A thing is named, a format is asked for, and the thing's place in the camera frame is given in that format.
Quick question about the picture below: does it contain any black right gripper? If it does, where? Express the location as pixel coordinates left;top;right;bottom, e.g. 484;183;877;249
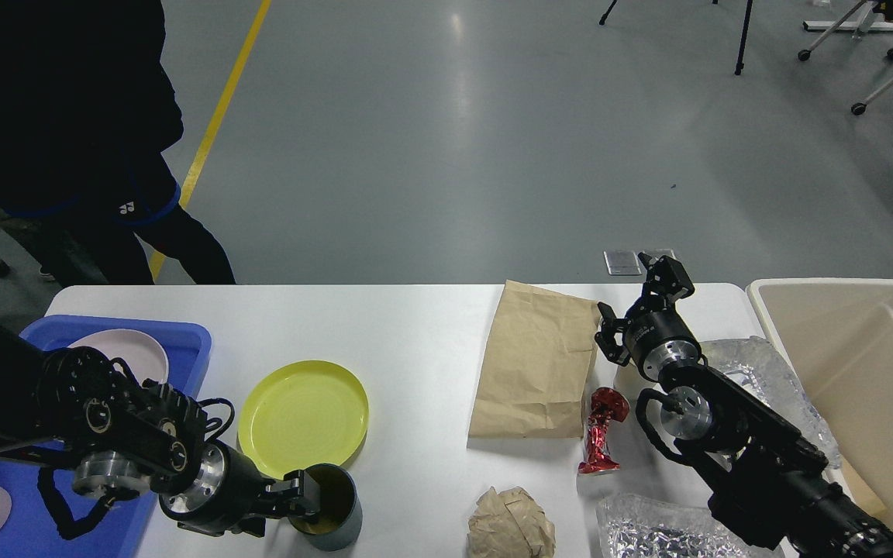
595;252;702;384

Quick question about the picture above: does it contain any yellow plate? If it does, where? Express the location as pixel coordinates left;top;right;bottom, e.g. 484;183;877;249
237;360;370;479

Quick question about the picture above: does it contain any person in black leggings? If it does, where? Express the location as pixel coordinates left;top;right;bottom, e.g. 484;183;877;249
0;1;236;285

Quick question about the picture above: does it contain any beige plastic bin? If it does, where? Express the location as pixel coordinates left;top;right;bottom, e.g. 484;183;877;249
747;278;893;529

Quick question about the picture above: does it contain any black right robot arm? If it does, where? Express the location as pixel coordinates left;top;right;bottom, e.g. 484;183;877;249
595;252;893;557

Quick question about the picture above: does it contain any red foil wrapper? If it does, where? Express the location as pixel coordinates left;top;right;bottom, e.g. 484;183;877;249
577;386;631;474

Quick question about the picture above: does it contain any clear plastic bag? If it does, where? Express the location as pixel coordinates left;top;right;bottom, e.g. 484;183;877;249
702;336;841;470

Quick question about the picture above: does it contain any pink plate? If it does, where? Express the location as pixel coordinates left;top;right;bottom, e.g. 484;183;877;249
67;329;170;384

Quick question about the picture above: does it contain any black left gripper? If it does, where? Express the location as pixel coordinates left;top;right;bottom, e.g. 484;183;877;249
159;442;322;538

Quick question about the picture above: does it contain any black tripod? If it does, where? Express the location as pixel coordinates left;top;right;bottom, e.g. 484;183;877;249
598;0;755;77

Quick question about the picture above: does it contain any blue plastic tray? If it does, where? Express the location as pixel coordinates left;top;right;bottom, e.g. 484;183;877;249
0;315;212;557

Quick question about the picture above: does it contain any crumpled brown paper ball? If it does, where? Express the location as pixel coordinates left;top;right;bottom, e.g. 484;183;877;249
467;487;557;557

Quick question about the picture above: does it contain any flat brown paper bag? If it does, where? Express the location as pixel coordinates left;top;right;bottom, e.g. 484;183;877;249
468;281;600;439

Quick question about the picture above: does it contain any rolling chair base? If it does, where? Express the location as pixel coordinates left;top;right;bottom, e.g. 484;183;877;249
797;0;893;117

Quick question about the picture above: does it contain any dark teal mug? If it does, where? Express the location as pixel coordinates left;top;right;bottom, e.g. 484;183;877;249
288;463;363;552

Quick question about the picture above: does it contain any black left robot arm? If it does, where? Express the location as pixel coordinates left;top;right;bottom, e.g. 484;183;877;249
0;325;322;539

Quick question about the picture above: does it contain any floor outlet plate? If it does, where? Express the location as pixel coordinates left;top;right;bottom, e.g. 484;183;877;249
603;250;676;277

